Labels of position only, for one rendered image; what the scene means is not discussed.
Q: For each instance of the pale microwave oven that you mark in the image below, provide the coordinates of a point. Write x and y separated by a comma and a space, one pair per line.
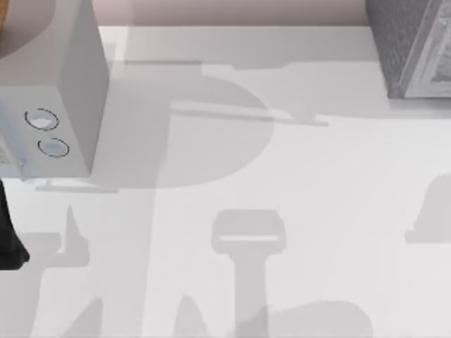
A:
77, 88

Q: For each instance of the microwave knob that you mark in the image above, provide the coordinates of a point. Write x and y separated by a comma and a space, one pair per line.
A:
53, 147
41, 119

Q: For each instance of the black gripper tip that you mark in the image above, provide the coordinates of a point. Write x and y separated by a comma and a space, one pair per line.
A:
10, 243

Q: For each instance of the wooden cupboard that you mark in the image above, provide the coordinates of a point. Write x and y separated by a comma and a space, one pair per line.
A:
4, 14

